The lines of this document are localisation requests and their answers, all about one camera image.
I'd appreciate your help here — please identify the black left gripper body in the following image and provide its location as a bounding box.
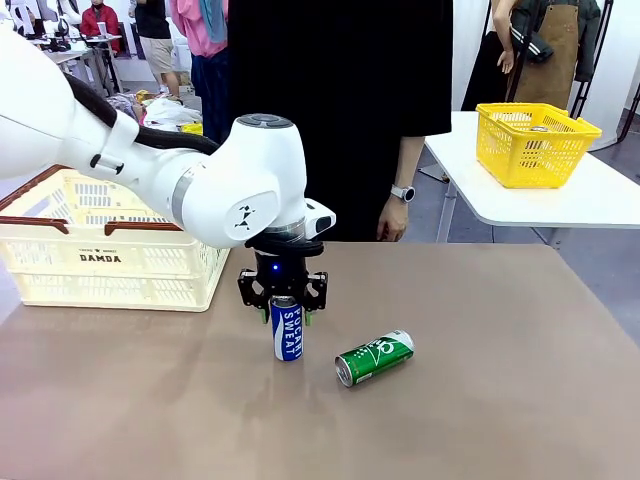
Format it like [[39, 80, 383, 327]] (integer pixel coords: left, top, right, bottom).
[[253, 248, 308, 302]]

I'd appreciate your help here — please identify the blue Pocari Sweat can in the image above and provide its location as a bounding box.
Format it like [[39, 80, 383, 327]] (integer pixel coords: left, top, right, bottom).
[[269, 294, 305, 362]]

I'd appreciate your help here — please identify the green drink can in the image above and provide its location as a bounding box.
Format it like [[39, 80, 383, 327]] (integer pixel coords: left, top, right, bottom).
[[334, 328, 416, 389]]

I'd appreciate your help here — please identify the person's left forearm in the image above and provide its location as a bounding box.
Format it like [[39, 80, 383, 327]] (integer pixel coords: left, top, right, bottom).
[[392, 133, 426, 190]]

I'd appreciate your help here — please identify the yellow plastic basket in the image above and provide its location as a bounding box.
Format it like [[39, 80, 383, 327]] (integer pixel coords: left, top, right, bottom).
[[474, 102, 604, 190]]

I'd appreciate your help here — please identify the person's left hand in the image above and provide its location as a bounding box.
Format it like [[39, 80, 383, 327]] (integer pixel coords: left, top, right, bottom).
[[375, 198, 412, 244]]

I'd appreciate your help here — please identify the person in black shirt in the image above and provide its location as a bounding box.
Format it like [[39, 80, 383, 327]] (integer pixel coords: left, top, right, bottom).
[[227, 0, 455, 244]]

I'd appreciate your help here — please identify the white garment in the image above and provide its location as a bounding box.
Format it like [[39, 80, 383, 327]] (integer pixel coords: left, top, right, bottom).
[[143, 97, 202, 126]]

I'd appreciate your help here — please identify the floral patterned garment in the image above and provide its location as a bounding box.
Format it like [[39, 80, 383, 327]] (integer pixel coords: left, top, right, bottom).
[[106, 93, 142, 122]]

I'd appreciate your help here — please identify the bystander in pink top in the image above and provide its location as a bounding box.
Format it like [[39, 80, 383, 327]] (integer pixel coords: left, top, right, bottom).
[[169, 0, 231, 144]]

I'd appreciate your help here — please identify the bystander in khaki shorts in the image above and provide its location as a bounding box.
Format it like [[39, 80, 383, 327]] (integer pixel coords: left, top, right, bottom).
[[130, 0, 181, 96]]

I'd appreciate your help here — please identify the black hanging garment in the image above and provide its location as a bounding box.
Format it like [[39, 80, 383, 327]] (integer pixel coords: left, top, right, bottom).
[[459, 29, 512, 112]]

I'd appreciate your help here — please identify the grey background desk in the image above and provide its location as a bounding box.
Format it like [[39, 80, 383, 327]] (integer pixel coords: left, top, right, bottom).
[[44, 34, 125, 96]]

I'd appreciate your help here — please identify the white side table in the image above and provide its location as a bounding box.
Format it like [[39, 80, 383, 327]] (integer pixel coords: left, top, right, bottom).
[[423, 110, 640, 244]]

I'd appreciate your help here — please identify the bystander in red jacket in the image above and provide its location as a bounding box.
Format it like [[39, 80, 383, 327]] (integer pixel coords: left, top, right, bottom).
[[79, 0, 124, 54]]

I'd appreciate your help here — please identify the person in brown apron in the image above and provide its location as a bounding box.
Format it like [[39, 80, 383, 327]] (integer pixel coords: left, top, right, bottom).
[[492, 0, 584, 111]]

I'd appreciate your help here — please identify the dark jacket with white stripes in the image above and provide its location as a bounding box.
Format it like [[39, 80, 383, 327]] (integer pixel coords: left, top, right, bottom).
[[509, 0, 601, 84]]

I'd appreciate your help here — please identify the black stand pole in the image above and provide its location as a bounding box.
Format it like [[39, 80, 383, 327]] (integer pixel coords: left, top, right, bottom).
[[569, 0, 615, 120]]

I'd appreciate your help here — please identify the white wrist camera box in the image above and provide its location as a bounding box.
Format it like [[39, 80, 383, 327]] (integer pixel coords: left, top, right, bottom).
[[302, 198, 337, 236]]

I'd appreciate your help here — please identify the cream basket with brown handles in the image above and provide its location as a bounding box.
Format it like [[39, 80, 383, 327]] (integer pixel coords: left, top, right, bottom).
[[0, 164, 232, 314]]

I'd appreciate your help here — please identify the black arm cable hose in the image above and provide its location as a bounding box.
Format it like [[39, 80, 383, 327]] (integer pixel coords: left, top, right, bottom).
[[62, 72, 221, 154]]

